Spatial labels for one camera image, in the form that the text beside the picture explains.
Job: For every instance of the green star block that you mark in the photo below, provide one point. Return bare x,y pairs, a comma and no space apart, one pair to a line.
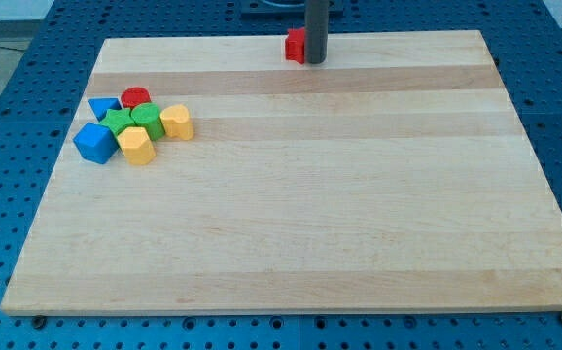
117,121

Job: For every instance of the light wooden board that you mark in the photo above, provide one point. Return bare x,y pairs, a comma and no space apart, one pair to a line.
396,177

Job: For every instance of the yellow heart block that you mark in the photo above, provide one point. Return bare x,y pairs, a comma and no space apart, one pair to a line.
177,122

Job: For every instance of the green cylinder block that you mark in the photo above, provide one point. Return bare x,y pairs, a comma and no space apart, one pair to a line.
147,115

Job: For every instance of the yellow hexagon block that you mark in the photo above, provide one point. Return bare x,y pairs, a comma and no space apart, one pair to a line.
136,145

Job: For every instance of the red cylinder block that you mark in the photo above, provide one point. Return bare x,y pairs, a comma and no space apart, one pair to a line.
134,96

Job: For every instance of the blue cube block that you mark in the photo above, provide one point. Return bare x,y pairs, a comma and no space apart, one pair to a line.
95,143

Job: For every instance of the blue triangle block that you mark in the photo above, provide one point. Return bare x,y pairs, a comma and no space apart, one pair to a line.
101,105

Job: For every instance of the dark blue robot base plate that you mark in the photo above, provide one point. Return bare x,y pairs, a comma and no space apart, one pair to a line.
275,9

